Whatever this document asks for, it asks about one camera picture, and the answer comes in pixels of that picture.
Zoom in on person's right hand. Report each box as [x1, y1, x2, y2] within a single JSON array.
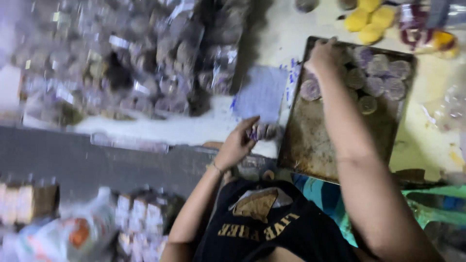
[[304, 36, 352, 79]]

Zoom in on person's left hand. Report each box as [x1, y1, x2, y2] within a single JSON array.
[[213, 116, 261, 172]]

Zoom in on purple cookies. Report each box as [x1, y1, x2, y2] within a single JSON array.
[[248, 123, 280, 142]]

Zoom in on yellow round cookie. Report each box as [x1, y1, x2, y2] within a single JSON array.
[[344, 9, 370, 33], [371, 7, 396, 29], [358, 0, 382, 13], [358, 23, 385, 46]]

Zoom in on grey round cookie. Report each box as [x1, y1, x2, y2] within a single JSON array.
[[295, 0, 320, 13]]

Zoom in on group of round cookies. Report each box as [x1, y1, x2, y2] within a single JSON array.
[[299, 45, 413, 116]]

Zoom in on stack of clear plastic bags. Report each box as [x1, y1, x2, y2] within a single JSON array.
[[233, 65, 292, 123]]

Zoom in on red and yellow packet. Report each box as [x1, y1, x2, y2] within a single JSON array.
[[398, 3, 460, 59]]

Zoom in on dark metal baking tray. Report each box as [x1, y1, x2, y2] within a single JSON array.
[[277, 35, 418, 185]]

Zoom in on crumpled clear plastic bag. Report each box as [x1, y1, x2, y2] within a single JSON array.
[[422, 85, 466, 132]]

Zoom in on teal patterned cloth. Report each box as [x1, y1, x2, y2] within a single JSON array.
[[291, 173, 359, 248]]

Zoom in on heap of bagged cookies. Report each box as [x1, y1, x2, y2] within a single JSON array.
[[10, 0, 252, 121]]

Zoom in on black printed t-shirt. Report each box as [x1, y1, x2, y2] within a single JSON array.
[[192, 178, 361, 262]]

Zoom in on stack of white packets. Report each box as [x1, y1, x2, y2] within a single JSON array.
[[116, 191, 172, 262]]

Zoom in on white and orange plastic bag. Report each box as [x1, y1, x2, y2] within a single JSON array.
[[11, 187, 117, 262]]

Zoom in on brown cardboard box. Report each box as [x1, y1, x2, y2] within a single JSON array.
[[0, 181, 61, 225]]

